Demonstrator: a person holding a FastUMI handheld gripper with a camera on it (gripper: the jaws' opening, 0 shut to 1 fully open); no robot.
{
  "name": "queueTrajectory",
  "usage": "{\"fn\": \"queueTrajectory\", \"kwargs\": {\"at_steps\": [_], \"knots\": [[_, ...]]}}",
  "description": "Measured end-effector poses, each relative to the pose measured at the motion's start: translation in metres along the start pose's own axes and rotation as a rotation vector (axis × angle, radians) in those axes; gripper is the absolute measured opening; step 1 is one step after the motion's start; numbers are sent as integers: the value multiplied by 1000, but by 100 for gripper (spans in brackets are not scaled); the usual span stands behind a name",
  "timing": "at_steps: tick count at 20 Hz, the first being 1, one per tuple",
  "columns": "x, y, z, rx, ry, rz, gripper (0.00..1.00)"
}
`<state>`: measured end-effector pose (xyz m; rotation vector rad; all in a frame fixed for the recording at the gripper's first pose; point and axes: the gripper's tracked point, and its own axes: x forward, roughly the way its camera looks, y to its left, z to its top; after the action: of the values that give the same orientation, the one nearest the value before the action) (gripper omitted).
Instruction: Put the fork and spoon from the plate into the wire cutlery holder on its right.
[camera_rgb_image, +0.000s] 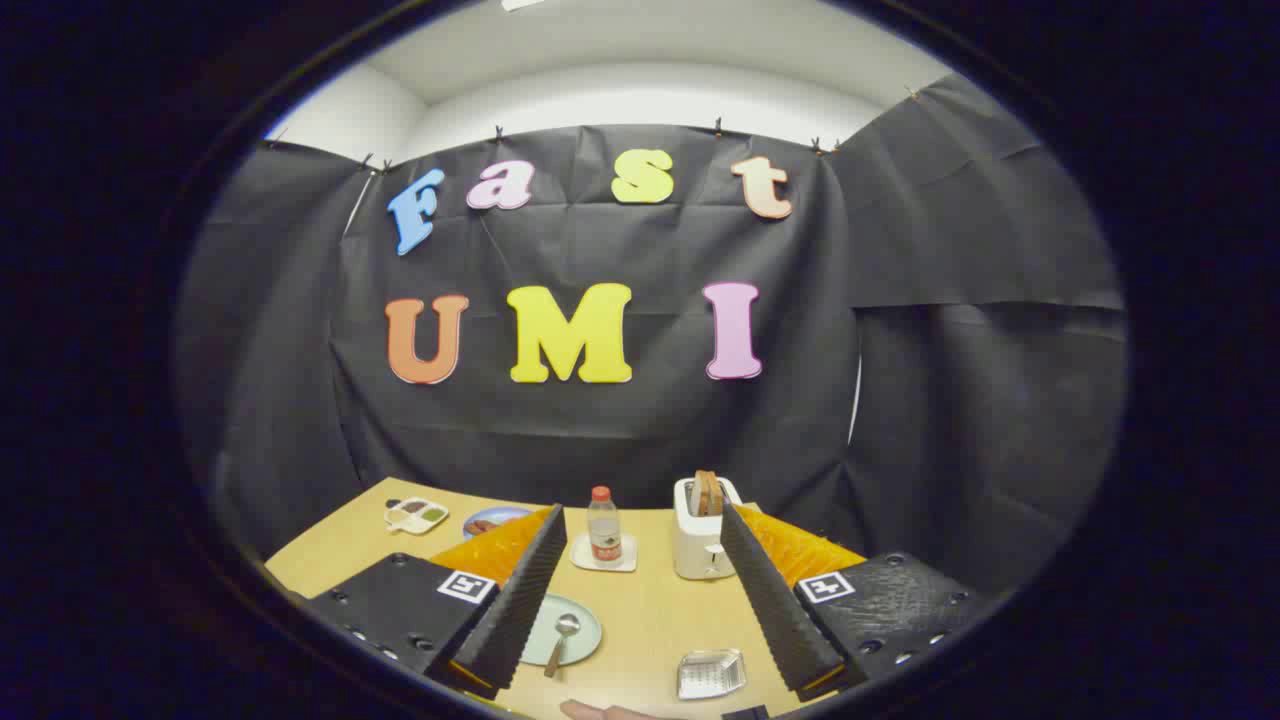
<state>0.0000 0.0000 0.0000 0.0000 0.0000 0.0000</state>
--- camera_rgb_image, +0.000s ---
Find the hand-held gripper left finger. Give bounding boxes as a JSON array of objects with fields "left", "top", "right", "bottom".
[{"left": 300, "top": 505, "right": 568, "bottom": 701}]

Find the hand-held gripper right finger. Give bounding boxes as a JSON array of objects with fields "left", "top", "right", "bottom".
[{"left": 720, "top": 500, "right": 1001, "bottom": 701}]

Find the metal spoon wooden handle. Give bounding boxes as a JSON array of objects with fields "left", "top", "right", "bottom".
[{"left": 543, "top": 613, "right": 582, "bottom": 679}]

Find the white square coaster tray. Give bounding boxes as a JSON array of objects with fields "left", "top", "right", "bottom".
[{"left": 570, "top": 533, "right": 639, "bottom": 573}]

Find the light green plate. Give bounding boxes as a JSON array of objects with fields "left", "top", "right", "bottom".
[{"left": 520, "top": 594, "right": 603, "bottom": 668}]

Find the blue plate with food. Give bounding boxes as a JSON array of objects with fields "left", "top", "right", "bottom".
[{"left": 462, "top": 506, "right": 536, "bottom": 541}]

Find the white toaster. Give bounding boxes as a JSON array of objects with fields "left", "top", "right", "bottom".
[{"left": 673, "top": 477, "right": 746, "bottom": 581}]

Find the clear water bottle red cap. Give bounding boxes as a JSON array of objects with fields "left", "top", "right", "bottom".
[{"left": 587, "top": 486, "right": 623, "bottom": 566}]

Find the small white sauce dish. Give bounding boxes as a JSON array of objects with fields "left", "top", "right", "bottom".
[{"left": 385, "top": 497, "right": 450, "bottom": 535}]

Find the black backdrop cloth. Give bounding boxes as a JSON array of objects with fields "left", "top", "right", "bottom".
[{"left": 175, "top": 72, "right": 1129, "bottom": 601}]

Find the metal wire basket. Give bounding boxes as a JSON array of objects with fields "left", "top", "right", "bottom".
[{"left": 677, "top": 648, "right": 747, "bottom": 701}]

